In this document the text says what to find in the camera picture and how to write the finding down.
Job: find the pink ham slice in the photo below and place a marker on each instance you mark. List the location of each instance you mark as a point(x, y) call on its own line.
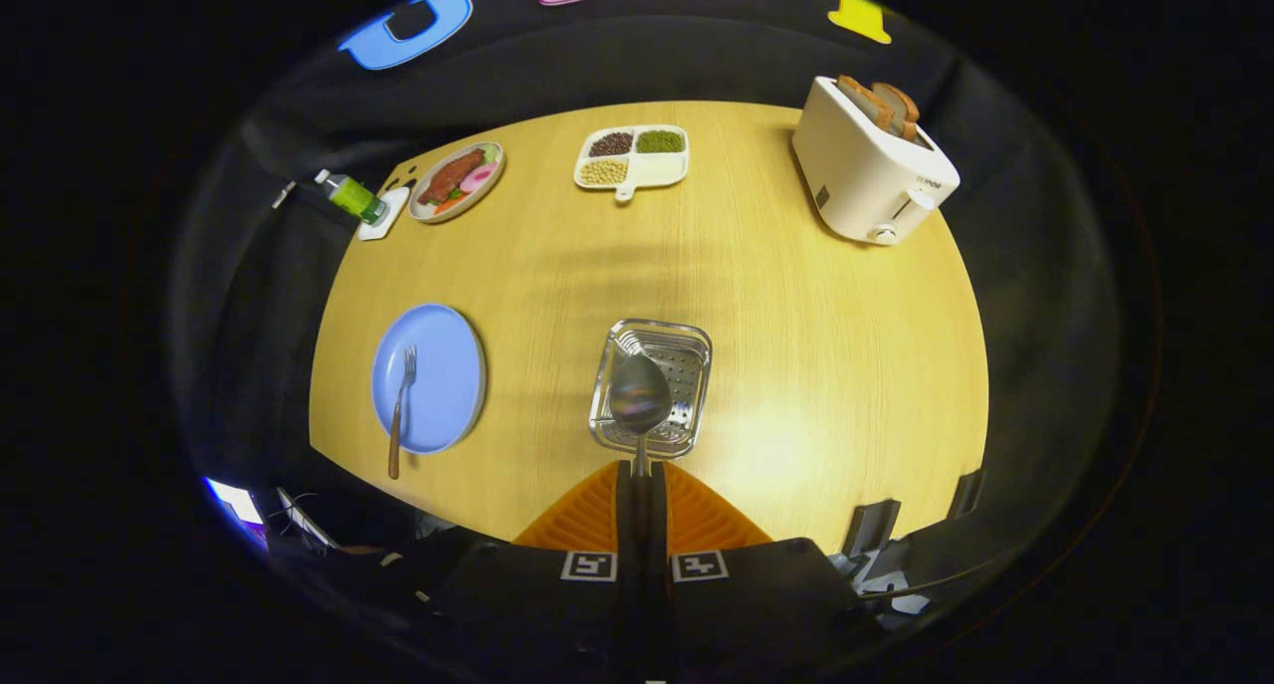
point(479, 178)

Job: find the green drink bottle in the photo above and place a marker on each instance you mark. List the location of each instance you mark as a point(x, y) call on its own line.
point(353, 196)

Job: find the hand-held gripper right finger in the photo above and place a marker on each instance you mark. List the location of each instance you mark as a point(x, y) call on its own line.
point(657, 565)

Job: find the plate of play food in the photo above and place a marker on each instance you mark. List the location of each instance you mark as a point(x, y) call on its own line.
point(423, 213)

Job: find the pile of dark red beans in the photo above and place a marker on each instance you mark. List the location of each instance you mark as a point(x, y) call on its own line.
point(611, 144)

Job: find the brown meat piece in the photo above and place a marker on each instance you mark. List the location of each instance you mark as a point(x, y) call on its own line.
point(450, 176)

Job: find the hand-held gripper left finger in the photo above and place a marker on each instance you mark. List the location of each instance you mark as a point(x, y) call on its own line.
point(627, 565)

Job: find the white divided bean tray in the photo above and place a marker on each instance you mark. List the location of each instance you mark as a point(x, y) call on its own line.
point(662, 171)

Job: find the brown bread slice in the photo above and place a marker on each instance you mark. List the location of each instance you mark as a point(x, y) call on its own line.
point(901, 107)
point(864, 102)

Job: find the black table clamp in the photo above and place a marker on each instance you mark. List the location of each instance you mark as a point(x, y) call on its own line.
point(871, 525)
point(967, 495)

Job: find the white metal frame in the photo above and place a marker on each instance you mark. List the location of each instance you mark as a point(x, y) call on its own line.
point(304, 520)

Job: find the white square coaster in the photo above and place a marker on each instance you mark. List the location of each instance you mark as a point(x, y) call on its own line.
point(390, 218)

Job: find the round blue plate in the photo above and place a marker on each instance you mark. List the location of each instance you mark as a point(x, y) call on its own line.
point(443, 385)

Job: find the pile of yellow soybeans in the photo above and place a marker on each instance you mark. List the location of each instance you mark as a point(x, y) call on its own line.
point(603, 172)

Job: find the white cloth clip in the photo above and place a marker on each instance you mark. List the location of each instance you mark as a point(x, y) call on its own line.
point(284, 195)

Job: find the white toaster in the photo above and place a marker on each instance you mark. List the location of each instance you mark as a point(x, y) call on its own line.
point(856, 176)

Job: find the pile of green beans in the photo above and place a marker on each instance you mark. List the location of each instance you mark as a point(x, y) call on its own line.
point(661, 141)

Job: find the lit computer screen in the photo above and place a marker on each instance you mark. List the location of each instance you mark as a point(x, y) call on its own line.
point(237, 500)

